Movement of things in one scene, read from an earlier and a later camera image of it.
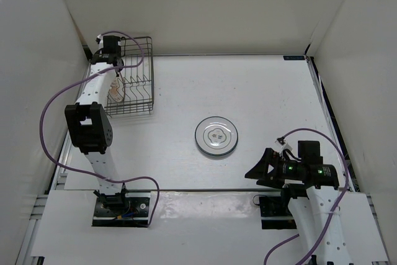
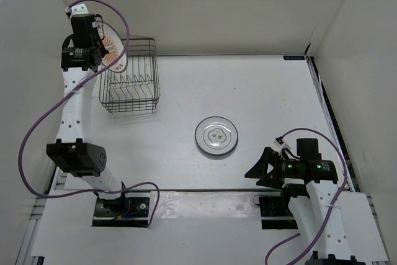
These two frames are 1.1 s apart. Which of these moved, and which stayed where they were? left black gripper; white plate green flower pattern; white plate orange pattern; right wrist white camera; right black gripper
Moved: left black gripper; white plate orange pattern
Stayed: white plate green flower pattern; right black gripper; right wrist white camera
